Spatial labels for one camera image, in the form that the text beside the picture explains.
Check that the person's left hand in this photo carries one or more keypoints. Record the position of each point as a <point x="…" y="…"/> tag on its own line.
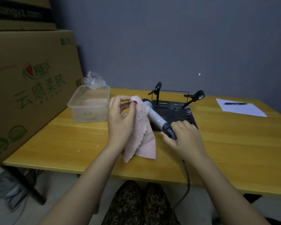
<point x="118" y="124"/>

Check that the person's right hand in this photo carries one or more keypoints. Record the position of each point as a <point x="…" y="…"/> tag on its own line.
<point x="188" y="140"/>

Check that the person's right thumb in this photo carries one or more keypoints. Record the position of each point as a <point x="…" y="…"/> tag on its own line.
<point x="168" y="140"/>

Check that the person's left thumb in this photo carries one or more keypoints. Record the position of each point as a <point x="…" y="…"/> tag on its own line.
<point x="132" y="112"/>

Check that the grey hair dryer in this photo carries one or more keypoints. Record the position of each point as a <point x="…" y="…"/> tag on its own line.
<point x="154" y="115"/>

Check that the pink fluffy cloth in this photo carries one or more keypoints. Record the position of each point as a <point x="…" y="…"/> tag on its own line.
<point x="142" y="138"/>

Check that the person's left forearm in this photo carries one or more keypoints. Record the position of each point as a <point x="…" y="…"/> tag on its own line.
<point x="89" y="185"/>

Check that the person's right forearm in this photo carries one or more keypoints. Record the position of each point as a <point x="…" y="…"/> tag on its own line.
<point x="222" y="192"/>

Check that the black metal holder stand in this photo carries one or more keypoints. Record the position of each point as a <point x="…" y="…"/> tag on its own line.
<point x="175" y="112"/>

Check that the clear plastic container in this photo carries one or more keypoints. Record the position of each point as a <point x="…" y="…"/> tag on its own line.
<point x="89" y="107"/>

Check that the crumpled clear plastic bag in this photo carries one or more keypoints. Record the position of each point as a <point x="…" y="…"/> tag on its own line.
<point x="93" y="80"/>

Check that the person's patterned trousers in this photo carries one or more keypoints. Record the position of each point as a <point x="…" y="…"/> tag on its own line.
<point x="135" y="206"/>

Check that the black pen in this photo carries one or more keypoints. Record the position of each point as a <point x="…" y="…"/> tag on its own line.
<point x="235" y="104"/>

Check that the white paper sheet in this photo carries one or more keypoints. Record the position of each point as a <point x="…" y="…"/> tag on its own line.
<point x="243" y="110"/>

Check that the black table leg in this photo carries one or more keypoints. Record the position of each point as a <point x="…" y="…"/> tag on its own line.
<point x="28" y="186"/>
<point x="253" y="198"/>

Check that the large green-printed cardboard box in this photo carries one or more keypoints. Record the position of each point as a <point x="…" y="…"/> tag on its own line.
<point x="25" y="91"/>

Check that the flat plain cardboard box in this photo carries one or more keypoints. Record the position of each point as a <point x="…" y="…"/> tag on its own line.
<point x="21" y="25"/>

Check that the grey fabric bundle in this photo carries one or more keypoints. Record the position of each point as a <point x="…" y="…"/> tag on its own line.
<point x="7" y="187"/>

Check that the cardboard box with dark band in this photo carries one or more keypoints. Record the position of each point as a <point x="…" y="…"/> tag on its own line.
<point x="16" y="9"/>

